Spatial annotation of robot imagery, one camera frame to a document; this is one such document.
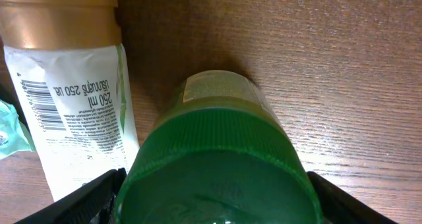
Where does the white tube gold cap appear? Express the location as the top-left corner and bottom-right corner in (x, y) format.
(1, 0), (139, 200)

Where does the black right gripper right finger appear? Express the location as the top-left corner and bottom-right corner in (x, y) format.
(307, 171), (397, 224)

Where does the green lid plastic jar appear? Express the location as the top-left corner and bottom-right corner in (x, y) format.
(115, 70), (323, 223)

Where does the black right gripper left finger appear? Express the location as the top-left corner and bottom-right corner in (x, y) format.
(16, 168), (127, 224)

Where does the light green pouch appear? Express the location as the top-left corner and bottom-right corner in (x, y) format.
(0, 100), (36, 159)

